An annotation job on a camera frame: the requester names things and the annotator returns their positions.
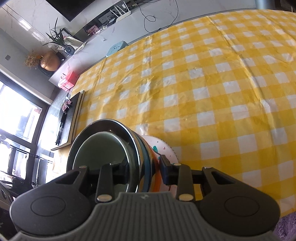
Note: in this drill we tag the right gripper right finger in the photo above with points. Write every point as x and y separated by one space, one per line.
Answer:
169 172

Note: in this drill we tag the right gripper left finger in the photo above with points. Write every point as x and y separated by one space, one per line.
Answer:
124 172

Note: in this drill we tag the large white Fruity plate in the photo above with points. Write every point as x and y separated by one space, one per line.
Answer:
163 148

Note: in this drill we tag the blue steel bowl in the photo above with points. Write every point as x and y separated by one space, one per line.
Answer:
146 159

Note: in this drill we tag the green ceramic bowl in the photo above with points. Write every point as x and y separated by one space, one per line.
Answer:
103 148

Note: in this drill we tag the black notebook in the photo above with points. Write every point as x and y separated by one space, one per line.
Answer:
68 122

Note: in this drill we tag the pink tissue packet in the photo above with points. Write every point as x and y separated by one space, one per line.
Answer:
66 104

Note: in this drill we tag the yellow checked tablecloth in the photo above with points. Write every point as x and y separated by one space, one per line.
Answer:
220 90

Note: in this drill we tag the pink storage box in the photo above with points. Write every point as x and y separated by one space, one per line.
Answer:
68 80

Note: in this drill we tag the blue plastic stool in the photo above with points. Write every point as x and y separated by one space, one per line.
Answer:
116 47

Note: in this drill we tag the white marble tv console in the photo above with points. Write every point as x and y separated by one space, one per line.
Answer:
142 21

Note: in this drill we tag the purple fluffy rug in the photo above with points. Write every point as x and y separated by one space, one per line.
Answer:
286 227

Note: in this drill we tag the gold acorn vase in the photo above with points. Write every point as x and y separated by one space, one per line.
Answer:
48 61

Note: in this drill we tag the pink photo card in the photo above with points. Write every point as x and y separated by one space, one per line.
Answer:
92 30

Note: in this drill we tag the blue glass vase plant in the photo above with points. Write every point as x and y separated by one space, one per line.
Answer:
57 38

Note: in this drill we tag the white wifi router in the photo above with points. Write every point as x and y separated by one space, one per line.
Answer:
120 10

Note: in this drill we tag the black television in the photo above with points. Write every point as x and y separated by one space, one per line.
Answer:
69 8

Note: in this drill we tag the grey trash can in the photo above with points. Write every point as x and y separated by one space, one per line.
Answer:
265 4

